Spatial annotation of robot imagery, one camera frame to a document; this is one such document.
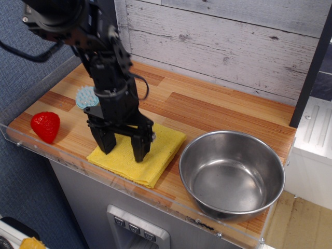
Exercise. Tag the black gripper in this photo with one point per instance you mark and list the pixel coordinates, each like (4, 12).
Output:
(108, 64)

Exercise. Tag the yellow towel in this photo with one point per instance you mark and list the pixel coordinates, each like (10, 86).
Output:
(121, 160)

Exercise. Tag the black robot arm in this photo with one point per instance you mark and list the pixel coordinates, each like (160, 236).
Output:
(58, 21)

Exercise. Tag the light blue scrub brush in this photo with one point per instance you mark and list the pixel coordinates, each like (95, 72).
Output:
(85, 97)

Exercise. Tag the grey toy kitchen cabinet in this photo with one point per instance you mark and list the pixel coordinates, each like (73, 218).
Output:
(89, 195)

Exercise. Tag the red toy strawberry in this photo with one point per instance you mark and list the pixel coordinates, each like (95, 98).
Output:
(46, 125)

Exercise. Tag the silver dispenser button panel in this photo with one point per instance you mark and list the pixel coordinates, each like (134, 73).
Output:
(130, 231)

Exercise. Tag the stainless steel bowl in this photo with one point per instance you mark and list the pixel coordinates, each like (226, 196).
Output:
(231, 176)

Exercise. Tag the yellow object bottom corner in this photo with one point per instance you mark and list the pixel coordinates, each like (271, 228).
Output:
(31, 243)

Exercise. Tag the clear acrylic edge guard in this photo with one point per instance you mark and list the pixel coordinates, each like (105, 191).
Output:
(176, 101)

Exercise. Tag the white ridged drainer tray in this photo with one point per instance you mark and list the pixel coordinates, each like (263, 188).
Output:
(313, 135)

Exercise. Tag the black right upright post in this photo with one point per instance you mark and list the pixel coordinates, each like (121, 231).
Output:
(313, 71)

